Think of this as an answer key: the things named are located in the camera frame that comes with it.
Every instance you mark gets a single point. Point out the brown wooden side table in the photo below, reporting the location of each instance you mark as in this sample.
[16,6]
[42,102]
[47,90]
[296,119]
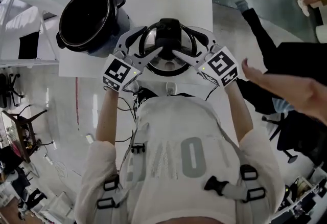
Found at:
[20,125]

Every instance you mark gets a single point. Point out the person's left white shoe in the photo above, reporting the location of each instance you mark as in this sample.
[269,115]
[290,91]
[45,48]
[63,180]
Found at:
[133,86]

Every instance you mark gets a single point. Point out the black steel pressure cooker lid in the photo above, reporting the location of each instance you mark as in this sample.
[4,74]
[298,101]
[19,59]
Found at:
[163,65]

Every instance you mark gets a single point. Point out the person's left forearm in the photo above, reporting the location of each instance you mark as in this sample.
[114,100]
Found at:
[107,115]

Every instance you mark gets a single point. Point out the person's white shoe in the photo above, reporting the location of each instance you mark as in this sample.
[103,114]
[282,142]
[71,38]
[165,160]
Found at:
[171,88]
[133,86]

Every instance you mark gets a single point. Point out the black pressure cooker pot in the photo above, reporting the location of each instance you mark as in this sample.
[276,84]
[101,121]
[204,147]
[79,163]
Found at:
[84,18]

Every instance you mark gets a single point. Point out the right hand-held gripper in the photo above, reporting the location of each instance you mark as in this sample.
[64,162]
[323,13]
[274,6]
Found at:
[222,64]

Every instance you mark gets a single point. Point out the black square panel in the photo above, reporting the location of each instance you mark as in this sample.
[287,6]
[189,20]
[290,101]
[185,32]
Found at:
[28,45]

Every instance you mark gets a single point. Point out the person's right white shoe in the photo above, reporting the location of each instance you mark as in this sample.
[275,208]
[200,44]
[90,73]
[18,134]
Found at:
[171,88]

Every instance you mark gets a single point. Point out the person's right forearm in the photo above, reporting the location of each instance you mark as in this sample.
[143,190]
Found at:
[238,113]

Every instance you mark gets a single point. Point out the person's white t-shirt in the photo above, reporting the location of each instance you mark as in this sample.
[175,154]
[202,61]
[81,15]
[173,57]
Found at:
[178,200]

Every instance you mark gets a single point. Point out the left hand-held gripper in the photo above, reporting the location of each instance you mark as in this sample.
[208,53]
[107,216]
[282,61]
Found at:
[117,72]

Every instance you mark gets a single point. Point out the white table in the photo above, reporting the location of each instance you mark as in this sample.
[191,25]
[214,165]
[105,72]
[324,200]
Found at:
[191,0]

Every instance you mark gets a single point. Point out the white slipper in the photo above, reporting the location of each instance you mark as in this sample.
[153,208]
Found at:
[304,5]

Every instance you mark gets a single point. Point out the person's black trousers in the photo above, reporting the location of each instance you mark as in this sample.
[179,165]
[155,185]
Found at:
[148,95]

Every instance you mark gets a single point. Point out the white power strip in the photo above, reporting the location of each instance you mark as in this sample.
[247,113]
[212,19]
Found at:
[48,159]
[89,139]

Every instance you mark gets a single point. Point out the black office chair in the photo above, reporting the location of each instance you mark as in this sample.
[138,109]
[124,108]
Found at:
[7,90]
[299,136]

